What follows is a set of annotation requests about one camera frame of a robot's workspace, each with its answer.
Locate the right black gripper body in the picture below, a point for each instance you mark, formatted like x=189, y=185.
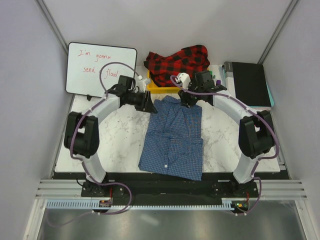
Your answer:
x=189, y=99

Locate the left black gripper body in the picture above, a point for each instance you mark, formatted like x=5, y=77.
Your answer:
x=140, y=104

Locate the blue checkered long sleeve shirt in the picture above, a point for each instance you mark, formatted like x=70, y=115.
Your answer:
x=173, y=142

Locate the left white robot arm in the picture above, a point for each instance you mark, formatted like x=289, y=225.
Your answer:
x=82, y=136

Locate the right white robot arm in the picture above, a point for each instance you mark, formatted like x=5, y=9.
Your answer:
x=256, y=134

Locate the black notebook stack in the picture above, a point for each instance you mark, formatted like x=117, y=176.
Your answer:
x=250, y=85

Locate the yellow plastic bin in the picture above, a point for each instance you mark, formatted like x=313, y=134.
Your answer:
x=154, y=89

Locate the red black plaid shirt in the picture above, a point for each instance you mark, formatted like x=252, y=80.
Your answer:
x=189, y=60

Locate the white dry-erase board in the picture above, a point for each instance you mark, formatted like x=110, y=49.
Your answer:
x=94, y=68

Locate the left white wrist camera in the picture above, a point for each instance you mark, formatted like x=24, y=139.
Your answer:
x=145, y=81

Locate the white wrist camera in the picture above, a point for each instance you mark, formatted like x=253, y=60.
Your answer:
x=145, y=81
x=183, y=79

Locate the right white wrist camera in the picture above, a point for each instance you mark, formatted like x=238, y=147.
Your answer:
x=183, y=79

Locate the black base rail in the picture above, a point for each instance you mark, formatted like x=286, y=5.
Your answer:
x=153, y=188

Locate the white slotted cable duct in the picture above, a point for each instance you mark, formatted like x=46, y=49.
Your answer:
x=95, y=204

